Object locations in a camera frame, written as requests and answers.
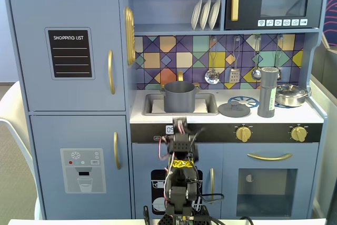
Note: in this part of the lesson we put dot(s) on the gray salt shaker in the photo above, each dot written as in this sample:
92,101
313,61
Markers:
266,85

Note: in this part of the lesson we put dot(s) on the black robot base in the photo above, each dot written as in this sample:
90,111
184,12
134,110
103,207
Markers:
166,219

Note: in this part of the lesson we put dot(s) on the gray pot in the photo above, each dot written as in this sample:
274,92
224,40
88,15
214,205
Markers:
179,99

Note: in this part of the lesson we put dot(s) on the gray toy sink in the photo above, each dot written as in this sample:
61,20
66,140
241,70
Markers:
147,103

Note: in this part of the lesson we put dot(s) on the black stove control panel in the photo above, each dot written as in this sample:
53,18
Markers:
218,132

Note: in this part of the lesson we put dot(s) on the blue dishwasher door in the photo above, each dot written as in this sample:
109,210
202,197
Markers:
142,156

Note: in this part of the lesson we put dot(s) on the gold toy faucet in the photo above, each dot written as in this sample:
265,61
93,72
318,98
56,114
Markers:
180,75

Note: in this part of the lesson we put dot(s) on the gray pot lid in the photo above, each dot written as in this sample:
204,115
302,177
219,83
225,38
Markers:
233,109

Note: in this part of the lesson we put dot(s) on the steel slotted skimmer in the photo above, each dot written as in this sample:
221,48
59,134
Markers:
212,77

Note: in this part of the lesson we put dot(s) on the gold stove knob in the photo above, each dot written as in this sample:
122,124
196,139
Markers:
243,133
298,133

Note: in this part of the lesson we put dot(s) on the steel slotted spatula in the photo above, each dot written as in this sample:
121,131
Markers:
234,76

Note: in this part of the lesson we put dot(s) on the blue oven door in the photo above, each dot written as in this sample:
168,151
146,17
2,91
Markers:
231,183

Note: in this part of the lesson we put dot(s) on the steel ladle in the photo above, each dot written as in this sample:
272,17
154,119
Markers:
256,73

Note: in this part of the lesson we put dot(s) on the black table clamp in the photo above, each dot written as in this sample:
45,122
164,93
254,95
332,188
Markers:
146,215

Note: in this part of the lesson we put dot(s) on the white toy plate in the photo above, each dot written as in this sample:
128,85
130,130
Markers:
214,14
196,14
205,14

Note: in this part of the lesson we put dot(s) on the steel pot with lid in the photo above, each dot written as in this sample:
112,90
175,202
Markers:
291,96

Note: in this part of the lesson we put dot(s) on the steel spoon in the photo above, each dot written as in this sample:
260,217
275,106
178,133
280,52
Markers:
278,51

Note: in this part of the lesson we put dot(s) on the black shopping list board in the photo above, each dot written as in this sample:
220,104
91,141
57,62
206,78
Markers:
69,61

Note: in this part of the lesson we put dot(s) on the blue freezer door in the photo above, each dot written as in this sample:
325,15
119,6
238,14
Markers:
47,135

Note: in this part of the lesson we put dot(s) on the dark microwave door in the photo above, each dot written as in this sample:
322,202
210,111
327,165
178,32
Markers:
247,3

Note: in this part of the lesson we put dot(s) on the gray side cabinet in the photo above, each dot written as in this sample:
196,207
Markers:
327,77

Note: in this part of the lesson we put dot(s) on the blue fridge door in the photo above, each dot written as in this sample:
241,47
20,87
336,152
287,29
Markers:
31,77

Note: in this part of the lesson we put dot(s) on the white chair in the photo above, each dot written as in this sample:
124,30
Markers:
15,119

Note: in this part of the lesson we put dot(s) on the gold round wall ornament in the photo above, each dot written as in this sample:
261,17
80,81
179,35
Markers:
129,35

